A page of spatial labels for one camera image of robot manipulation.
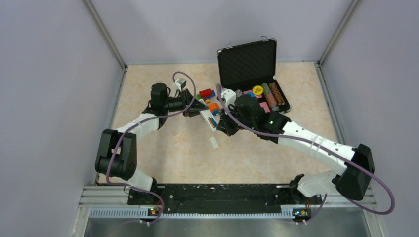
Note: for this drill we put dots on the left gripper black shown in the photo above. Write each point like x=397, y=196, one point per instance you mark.
x=196, y=106

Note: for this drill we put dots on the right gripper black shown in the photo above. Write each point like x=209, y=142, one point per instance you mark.
x=224, y=125

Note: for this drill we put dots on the white remote control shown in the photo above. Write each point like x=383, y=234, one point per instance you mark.
x=207, y=114

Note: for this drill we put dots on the blue battery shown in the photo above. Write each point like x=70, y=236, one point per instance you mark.
x=214, y=123

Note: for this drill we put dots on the orange battery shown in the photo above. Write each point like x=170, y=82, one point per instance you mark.
x=211, y=122

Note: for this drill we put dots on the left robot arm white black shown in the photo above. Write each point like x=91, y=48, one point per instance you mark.
x=117, y=150

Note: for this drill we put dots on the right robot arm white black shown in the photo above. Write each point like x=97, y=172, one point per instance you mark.
x=351, y=168

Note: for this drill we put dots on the red blue brick truck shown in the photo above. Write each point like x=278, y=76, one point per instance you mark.
x=205, y=96

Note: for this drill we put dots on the orange blue toy car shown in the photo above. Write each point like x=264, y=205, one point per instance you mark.
x=214, y=109

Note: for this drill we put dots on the blue purple chip stack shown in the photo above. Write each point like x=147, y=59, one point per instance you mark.
x=238, y=93

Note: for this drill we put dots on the blue poker chip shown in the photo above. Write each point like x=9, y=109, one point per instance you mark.
x=251, y=94

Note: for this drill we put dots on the pink card deck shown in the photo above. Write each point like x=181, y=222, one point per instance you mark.
x=265, y=107

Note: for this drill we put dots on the yellow dealer button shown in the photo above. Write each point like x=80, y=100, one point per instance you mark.
x=257, y=90

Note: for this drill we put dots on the brown orange chip stack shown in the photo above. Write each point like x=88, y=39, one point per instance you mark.
x=276, y=93

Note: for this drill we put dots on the black poker chip case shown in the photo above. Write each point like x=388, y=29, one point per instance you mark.
x=247, y=65

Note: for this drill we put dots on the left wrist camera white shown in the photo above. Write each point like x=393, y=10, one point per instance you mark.
x=180, y=84

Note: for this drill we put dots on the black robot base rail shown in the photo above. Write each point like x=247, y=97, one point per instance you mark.
x=227, y=200

